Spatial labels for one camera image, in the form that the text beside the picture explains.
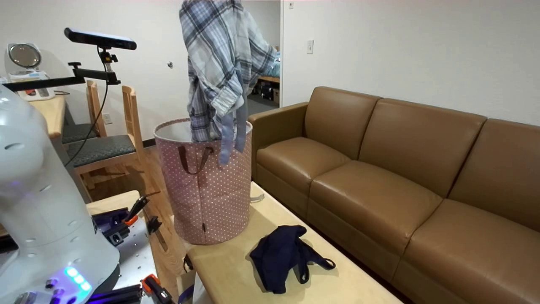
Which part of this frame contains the round tabletop mirror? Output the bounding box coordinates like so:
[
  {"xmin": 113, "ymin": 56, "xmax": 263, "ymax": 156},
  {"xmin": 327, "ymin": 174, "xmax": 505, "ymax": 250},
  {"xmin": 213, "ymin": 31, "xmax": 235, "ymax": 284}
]
[{"xmin": 5, "ymin": 43, "xmax": 49, "ymax": 83}]

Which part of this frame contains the black bar-shaped camera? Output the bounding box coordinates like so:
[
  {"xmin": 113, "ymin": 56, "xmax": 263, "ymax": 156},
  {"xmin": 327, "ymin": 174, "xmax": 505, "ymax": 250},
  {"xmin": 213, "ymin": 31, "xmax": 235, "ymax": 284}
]
[{"xmin": 62, "ymin": 26, "xmax": 138, "ymax": 53}]

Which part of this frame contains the wooden chair with grey cushion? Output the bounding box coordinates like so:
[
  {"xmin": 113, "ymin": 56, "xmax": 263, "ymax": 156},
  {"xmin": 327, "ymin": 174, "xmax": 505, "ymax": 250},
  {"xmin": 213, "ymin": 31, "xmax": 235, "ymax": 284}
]
[
  {"xmin": 66, "ymin": 83, "xmax": 165, "ymax": 200},
  {"xmin": 47, "ymin": 78, "xmax": 108, "ymax": 146}
]

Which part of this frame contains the black and orange clamp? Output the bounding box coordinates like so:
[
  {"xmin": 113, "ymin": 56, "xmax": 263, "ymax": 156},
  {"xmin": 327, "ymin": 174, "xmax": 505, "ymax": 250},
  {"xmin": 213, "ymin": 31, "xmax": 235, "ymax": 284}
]
[
  {"xmin": 108, "ymin": 191, "xmax": 162, "ymax": 247},
  {"xmin": 140, "ymin": 274, "xmax": 176, "ymax": 304}
]

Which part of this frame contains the blue grey checkered shirt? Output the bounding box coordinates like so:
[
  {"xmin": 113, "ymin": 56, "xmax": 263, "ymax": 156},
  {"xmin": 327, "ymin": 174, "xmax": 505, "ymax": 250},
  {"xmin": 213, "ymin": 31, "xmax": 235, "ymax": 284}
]
[{"xmin": 177, "ymin": 0, "xmax": 282, "ymax": 166}]

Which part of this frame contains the navy blue garment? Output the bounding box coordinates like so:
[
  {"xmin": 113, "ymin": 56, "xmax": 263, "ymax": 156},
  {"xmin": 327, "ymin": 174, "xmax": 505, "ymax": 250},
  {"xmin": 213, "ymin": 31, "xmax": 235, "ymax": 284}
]
[{"xmin": 248, "ymin": 225, "xmax": 338, "ymax": 296}]

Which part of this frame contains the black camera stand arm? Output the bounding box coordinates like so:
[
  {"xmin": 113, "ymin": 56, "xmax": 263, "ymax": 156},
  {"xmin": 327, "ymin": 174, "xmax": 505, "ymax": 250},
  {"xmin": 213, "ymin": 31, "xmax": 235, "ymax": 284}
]
[{"xmin": 2, "ymin": 48, "xmax": 123, "ymax": 92}]

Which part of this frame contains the thin black camera cable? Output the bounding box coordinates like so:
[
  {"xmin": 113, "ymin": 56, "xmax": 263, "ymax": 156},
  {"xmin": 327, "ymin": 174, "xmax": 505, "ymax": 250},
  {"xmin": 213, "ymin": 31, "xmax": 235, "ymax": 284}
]
[{"xmin": 59, "ymin": 78, "xmax": 111, "ymax": 173}]

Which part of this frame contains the pink patterned laundry bag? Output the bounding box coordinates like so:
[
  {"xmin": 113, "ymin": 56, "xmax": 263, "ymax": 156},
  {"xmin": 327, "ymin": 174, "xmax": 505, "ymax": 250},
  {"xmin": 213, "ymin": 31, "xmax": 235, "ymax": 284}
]
[{"xmin": 154, "ymin": 117, "xmax": 257, "ymax": 247}]

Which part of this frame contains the brown leather sofa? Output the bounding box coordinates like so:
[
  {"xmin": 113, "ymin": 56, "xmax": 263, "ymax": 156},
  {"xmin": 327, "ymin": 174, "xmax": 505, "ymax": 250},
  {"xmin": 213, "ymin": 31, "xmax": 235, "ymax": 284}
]
[{"xmin": 246, "ymin": 85, "xmax": 540, "ymax": 304}]

